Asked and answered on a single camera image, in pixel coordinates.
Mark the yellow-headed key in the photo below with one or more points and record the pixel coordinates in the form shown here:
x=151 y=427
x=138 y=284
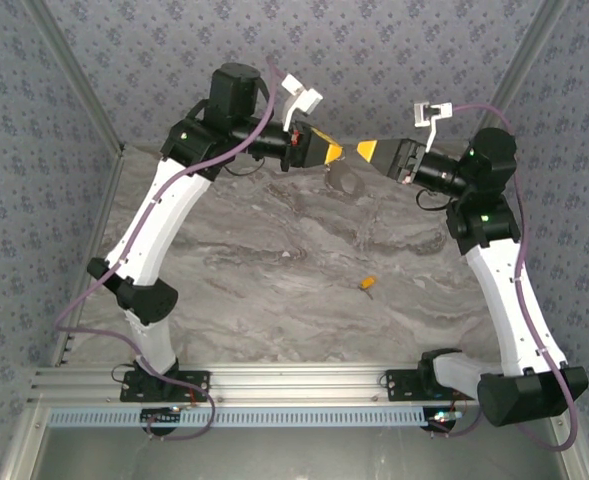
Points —
x=368 y=282

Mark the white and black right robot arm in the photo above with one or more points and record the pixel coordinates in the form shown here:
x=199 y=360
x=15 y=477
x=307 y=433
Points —
x=509 y=300

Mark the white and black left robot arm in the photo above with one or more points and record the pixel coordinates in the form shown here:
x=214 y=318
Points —
x=149 y=235

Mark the small black circuit board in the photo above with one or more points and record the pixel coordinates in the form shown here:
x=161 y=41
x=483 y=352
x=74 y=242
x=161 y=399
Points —
x=159 y=417
x=441 y=422

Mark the grey metal sheet panel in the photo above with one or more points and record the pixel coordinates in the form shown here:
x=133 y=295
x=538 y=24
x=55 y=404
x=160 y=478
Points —
x=294 y=455

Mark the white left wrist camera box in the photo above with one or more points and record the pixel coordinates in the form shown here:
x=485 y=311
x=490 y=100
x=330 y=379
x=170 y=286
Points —
x=306 y=100

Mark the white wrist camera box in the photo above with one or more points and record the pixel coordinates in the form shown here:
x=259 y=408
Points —
x=421 y=115
x=306 y=100

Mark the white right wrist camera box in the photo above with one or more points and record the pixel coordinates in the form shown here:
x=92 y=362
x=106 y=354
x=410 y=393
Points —
x=421 y=115

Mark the aluminium corner post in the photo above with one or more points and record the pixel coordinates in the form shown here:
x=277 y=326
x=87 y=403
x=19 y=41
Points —
x=78 y=75
x=525 y=55

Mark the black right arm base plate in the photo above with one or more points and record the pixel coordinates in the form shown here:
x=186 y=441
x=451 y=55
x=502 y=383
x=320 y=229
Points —
x=399 y=385

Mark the grooved aluminium base rail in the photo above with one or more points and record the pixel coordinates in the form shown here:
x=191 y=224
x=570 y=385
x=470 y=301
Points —
x=294 y=385

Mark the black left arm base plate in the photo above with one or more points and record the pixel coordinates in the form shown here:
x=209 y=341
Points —
x=201 y=390

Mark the aluminium frame leg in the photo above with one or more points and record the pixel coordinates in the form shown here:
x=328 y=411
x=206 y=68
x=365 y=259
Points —
x=581 y=465
x=21 y=445

